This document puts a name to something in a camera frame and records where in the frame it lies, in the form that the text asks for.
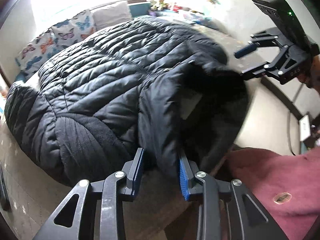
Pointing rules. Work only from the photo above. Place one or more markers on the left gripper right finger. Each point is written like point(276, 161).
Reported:
point(227, 210)

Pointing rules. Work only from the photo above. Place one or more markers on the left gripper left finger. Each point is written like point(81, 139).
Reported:
point(74, 217)

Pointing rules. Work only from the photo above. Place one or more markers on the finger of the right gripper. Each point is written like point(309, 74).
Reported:
point(274, 69)
point(262, 39)

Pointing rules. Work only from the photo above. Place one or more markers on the black puffer jacket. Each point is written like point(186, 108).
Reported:
point(147, 83)

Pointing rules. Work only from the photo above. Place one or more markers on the pink fleece clothing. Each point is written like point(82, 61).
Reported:
point(287, 186)

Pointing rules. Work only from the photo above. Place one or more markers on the red toy box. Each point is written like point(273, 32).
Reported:
point(176, 8)

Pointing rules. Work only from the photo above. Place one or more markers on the brown plush toy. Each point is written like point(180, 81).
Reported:
point(162, 5)

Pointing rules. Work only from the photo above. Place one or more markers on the panda plush toy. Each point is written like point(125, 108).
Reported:
point(153, 4)

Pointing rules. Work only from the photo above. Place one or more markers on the plain white pillow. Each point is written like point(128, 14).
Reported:
point(112, 14)

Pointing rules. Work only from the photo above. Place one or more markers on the left butterfly pillow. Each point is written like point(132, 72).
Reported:
point(36, 53)

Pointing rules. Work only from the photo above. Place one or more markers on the butterfly pillow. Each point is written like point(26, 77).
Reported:
point(74, 30)
point(36, 53)

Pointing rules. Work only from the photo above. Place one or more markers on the right butterfly pillow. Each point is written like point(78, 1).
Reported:
point(74, 30)

